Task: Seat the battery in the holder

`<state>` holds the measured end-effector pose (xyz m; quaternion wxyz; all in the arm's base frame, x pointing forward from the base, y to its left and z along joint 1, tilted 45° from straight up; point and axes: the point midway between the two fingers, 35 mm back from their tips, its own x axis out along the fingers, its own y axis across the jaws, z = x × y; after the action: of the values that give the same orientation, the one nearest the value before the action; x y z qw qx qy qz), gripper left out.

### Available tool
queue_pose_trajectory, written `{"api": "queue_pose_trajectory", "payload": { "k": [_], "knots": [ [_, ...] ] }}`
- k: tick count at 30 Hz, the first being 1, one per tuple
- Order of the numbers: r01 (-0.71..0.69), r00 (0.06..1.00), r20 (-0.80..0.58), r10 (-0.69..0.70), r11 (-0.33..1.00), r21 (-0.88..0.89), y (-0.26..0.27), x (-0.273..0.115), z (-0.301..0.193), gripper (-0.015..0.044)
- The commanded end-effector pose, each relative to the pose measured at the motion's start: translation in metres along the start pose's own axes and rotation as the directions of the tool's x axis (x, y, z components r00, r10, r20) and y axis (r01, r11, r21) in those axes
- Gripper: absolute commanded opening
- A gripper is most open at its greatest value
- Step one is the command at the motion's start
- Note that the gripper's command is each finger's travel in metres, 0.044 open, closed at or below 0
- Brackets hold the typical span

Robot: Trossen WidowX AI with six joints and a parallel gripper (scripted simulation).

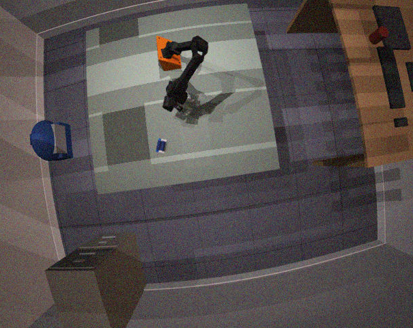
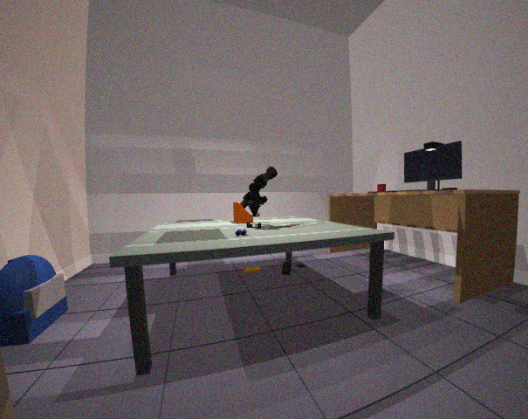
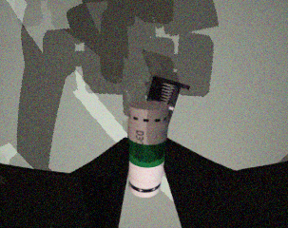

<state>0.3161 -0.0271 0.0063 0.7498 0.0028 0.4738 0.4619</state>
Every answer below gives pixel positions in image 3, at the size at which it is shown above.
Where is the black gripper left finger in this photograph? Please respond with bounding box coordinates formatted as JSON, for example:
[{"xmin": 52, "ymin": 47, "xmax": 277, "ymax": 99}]
[{"xmin": 0, "ymin": 137, "xmax": 129, "ymax": 228}]

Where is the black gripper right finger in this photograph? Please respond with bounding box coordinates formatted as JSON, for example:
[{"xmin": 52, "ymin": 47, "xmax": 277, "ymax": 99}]
[{"xmin": 163, "ymin": 137, "xmax": 288, "ymax": 228}]

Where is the grey green and white battery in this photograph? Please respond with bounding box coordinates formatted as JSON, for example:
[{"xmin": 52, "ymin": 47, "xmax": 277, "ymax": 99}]
[{"xmin": 128, "ymin": 102, "xmax": 169, "ymax": 198}]

